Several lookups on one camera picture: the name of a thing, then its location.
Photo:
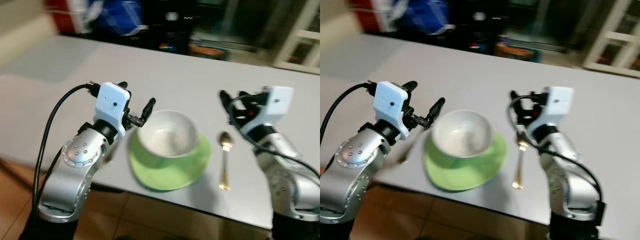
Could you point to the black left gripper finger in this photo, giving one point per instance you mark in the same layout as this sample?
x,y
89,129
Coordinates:
x,y
409,85
122,85
437,110
149,109

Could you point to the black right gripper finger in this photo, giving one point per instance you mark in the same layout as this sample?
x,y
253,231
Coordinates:
x,y
244,94
516,100
226,101

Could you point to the white ceramic bowl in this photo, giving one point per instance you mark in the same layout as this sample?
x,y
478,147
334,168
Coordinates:
x,y
167,134
462,134

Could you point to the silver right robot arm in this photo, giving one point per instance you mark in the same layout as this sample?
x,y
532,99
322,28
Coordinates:
x,y
290,185
570,185

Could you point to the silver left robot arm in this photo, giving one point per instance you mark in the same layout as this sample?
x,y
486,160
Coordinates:
x,y
75,170
350,170

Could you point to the gold metal fork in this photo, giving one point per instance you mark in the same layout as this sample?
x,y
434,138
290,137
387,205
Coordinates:
x,y
407,150

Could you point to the gold metal spoon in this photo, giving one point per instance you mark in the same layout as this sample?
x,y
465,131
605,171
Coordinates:
x,y
226,142
520,165

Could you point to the orange low box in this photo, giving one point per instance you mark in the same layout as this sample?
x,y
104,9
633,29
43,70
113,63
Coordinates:
x,y
517,52
207,51

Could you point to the green round plate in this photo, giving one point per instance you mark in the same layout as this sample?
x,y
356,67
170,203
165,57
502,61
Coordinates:
x,y
172,172
465,174

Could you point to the blue fabric bag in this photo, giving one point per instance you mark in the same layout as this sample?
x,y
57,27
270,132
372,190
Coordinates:
x,y
427,16
117,15

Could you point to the white glass-door cabinet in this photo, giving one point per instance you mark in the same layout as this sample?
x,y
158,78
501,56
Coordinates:
x,y
615,45
300,45

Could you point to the black appliance with lights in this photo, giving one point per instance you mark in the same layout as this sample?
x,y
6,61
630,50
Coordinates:
x,y
477,25
170,25

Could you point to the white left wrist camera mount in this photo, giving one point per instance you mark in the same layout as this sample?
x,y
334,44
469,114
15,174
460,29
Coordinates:
x,y
391,107
111,105

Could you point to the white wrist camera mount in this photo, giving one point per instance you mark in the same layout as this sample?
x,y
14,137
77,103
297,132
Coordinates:
x,y
111,105
559,102
391,107
276,102

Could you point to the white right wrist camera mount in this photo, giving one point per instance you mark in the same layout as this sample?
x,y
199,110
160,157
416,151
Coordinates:
x,y
276,102
559,102

